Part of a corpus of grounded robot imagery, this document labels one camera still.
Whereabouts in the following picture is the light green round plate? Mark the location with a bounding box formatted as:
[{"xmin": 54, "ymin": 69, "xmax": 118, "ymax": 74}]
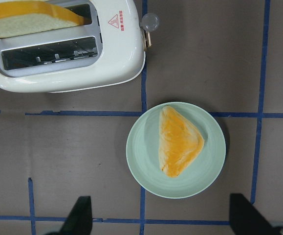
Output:
[{"xmin": 126, "ymin": 102, "xmax": 226, "ymax": 199}]

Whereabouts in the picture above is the bread slice in toaster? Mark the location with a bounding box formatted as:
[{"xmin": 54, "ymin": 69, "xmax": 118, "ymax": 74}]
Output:
[{"xmin": 0, "ymin": 0, "xmax": 92, "ymax": 38}]

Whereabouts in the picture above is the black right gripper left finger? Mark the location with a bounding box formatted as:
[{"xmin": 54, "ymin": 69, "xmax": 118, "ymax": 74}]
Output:
[{"xmin": 60, "ymin": 196, "xmax": 93, "ymax": 235}]

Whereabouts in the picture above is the white two-slot toaster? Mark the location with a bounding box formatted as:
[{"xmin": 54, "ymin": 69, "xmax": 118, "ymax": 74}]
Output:
[{"xmin": 0, "ymin": 0, "xmax": 160, "ymax": 93}]

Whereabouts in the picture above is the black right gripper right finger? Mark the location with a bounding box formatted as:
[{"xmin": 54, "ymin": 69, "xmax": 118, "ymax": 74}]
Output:
[{"xmin": 229, "ymin": 193, "xmax": 276, "ymax": 235}]

